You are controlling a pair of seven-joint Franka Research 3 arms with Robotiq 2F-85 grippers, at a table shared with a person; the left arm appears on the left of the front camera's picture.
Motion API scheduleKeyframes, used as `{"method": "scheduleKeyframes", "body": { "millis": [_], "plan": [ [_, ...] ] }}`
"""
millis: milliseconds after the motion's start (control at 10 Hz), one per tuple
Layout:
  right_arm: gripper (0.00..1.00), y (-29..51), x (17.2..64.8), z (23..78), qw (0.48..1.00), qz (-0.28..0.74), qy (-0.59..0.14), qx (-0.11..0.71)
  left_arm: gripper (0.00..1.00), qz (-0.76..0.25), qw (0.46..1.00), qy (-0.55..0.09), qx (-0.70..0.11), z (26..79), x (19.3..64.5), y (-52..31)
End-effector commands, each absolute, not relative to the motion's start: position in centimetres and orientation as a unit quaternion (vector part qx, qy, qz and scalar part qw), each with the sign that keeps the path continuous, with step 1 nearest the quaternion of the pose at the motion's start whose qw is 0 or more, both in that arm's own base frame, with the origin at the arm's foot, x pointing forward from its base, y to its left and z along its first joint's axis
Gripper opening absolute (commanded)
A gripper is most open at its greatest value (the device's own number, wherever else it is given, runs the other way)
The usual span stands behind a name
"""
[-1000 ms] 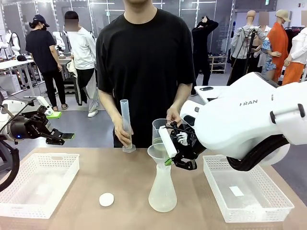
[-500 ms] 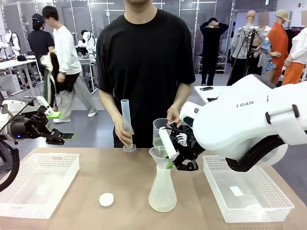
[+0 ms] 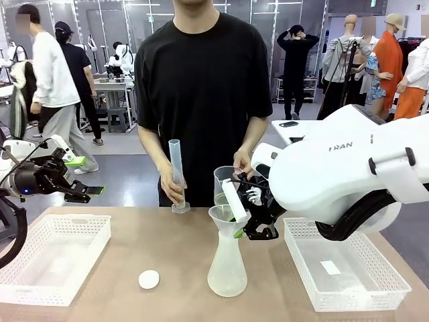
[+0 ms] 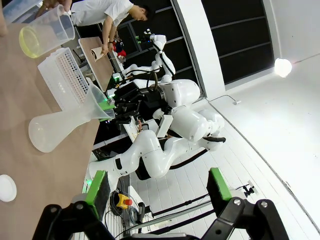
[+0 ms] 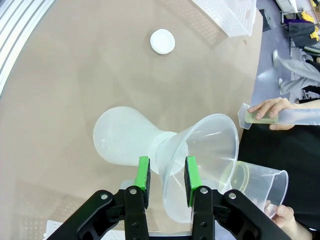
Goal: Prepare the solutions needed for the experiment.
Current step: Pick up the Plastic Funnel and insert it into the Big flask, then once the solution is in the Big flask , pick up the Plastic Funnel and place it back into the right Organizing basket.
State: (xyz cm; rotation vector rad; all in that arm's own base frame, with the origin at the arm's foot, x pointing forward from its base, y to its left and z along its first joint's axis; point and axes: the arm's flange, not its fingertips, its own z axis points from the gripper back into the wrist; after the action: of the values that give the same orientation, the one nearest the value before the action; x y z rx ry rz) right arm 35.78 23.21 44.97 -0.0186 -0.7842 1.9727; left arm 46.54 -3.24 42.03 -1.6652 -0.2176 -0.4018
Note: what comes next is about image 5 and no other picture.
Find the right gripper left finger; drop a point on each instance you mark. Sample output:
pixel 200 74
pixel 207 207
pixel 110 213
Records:
pixel 133 212

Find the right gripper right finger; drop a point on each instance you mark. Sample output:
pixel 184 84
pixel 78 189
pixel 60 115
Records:
pixel 202 215

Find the clear plastic measuring beaker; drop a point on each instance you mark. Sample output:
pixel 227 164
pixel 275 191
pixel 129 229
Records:
pixel 260 182

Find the translucent plastic conical flask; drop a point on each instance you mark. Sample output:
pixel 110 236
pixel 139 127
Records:
pixel 120 135

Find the clear plastic graduated cylinder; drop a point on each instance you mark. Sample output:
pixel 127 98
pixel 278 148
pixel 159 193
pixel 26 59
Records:
pixel 300 117

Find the white round flask cap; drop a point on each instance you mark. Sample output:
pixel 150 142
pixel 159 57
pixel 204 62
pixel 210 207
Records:
pixel 162 41

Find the person's left hand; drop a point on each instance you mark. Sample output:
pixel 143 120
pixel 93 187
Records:
pixel 285 217

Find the person's right hand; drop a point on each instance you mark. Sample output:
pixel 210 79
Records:
pixel 277 105

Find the white perforated plastic basket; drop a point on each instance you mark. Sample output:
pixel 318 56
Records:
pixel 230 17
pixel 52 228

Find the person in black t-shirt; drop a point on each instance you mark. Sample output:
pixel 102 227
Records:
pixel 287 150

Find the dark jacket with yellow patches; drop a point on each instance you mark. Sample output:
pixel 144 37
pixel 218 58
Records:
pixel 300 35

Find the dark grey plastic stool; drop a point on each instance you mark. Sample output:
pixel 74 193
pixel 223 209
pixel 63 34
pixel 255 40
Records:
pixel 267 20

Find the aluminium frame rails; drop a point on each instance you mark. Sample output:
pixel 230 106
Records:
pixel 15 32

